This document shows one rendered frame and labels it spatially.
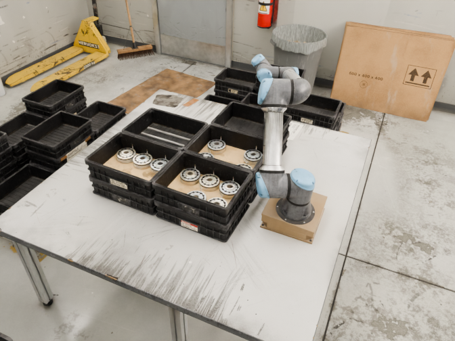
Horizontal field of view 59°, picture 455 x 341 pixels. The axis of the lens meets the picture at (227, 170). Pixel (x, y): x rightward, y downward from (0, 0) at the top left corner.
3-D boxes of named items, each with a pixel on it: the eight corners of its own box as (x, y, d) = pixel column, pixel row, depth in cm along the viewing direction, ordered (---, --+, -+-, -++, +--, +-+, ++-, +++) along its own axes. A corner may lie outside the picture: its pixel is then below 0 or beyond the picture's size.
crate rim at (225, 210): (253, 175, 199) (253, 172, 198) (227, 214, 178) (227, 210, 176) (183, 153, 212) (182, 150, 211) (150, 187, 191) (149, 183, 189)
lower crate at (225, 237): (250, 206, 212) (252, 189, 204) (226, 245, 191) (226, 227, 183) (184, 183, 225) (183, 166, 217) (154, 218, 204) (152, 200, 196)
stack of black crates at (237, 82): (261, 105, 408) (264, 74, 387) (250, 120, 386) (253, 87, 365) (225, 97, 420) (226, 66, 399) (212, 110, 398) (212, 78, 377)
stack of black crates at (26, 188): (36, 187, 304) (28, 162, 290) (68, 198, 295) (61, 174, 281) (-7, 221, 275) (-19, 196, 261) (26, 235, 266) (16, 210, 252)
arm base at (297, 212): (312, 202, 202) (316, 188, 195) (309, 224, 191) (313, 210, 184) (282, 195, 204) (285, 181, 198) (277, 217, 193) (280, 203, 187)
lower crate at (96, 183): (184, 183, 225) (183, 166, 217) (154, 218, 204) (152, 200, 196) (125, 164, 238) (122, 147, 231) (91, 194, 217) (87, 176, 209)
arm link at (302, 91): (320, 82, 176) (296, 61, 220) (295, 82, 175) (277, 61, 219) (316, 108, 181) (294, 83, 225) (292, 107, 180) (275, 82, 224)
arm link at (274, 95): (290, 200, 181) (294, 76, 176) (256, 200, 180) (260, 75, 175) (285, 196, 193) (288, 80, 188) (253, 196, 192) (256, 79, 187)
